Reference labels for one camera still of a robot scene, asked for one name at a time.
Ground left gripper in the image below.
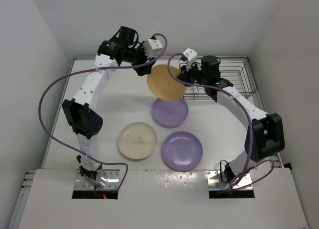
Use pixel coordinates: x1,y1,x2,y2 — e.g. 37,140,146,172
125,41,155,76

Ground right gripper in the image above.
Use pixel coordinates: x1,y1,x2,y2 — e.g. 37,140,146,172
178,60,208,87

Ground orange plate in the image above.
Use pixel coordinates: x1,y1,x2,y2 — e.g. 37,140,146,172
147,64,186,101

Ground purple plate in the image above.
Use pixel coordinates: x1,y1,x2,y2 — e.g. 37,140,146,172
161,131,203,172
151,98,189,127

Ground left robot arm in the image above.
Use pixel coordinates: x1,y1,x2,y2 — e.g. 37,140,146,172
62,26,162,183

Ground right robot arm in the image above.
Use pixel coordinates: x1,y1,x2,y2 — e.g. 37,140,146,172
177,55,285,186

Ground cream plate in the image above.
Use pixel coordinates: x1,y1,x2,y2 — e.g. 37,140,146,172
117,122,158,160

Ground wire dish rack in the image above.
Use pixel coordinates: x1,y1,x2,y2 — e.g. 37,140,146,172
183,57,257,103

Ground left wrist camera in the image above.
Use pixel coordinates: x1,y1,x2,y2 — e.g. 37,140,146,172
143,38,163,58

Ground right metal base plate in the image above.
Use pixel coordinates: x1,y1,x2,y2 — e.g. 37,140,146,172
206,170,253,191

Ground metal base plate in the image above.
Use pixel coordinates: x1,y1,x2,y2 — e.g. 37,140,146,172
206,170,253,191
74,170,120,191

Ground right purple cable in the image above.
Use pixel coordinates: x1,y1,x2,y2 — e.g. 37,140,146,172
167,53,275,190

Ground purple cable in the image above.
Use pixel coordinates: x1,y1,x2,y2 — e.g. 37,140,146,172
167,53,275,190
37,33,168,190

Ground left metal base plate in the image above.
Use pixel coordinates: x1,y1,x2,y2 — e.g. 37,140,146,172
74,170,120,191

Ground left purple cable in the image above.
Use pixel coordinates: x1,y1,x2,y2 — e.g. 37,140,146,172
37,33,168,190

